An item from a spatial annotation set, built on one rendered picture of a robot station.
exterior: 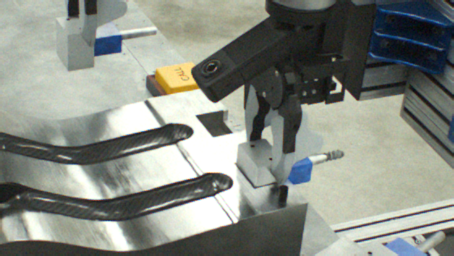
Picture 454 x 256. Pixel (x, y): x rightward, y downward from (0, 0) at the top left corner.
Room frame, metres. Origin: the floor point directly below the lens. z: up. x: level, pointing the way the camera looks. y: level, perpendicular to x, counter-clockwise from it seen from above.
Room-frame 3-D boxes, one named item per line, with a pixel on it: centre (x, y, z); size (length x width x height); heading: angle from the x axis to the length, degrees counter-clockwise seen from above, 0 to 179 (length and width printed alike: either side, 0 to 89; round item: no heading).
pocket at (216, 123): (0.94, 0.01, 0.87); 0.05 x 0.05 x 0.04; 29
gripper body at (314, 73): (0.86, -0.07, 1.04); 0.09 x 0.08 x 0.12; 119
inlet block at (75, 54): (1.07, 0.17, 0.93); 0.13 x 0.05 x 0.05; 119
